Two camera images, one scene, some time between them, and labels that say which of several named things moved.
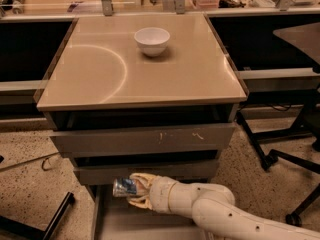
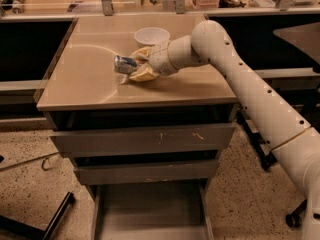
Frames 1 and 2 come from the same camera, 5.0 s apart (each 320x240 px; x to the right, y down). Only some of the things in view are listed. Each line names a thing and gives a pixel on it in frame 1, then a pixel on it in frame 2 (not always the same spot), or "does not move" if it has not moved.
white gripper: (159, 192) to (159, 60)
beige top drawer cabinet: (98, 75) does not move
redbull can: (123, 187) to (124, 65)
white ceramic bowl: (152, 41) does not move
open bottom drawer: (118, 218) does not move
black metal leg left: (13, 225) does not move
